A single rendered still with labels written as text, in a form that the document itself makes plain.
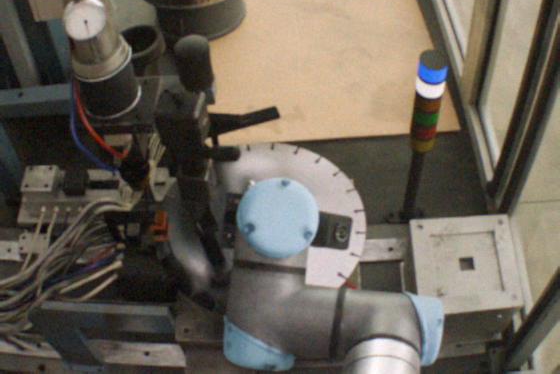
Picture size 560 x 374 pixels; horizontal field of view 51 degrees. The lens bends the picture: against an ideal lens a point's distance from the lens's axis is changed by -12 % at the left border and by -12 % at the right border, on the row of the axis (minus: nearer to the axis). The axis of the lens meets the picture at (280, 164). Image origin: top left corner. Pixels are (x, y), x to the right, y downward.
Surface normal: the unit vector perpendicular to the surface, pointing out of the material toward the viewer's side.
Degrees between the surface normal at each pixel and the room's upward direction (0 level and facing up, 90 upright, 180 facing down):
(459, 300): 0
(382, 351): 22
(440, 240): 0
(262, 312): 29
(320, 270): 0
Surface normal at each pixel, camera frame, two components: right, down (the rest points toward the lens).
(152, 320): 0.00, 0.78
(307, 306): -0.04, -0.61
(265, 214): 0.10, -0.14
